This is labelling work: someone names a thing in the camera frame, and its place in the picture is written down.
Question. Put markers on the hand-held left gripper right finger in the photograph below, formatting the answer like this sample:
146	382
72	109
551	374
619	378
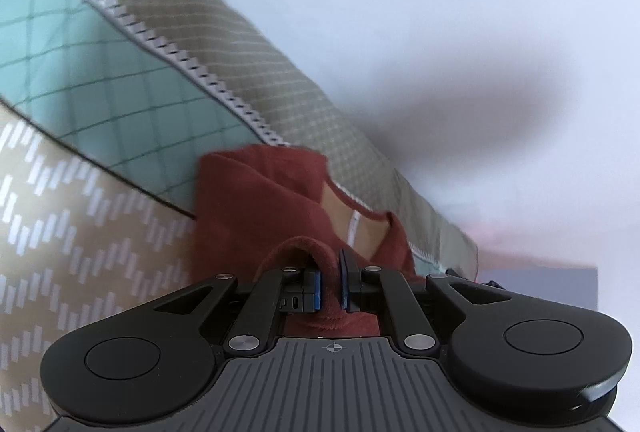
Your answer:
344	288

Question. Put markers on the patterned quilt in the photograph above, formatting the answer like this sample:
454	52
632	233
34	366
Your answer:
100	112

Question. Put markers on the rust red sweater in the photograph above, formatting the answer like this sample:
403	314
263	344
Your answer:
260	207

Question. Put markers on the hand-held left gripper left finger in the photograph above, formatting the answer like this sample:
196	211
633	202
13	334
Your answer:
314	293

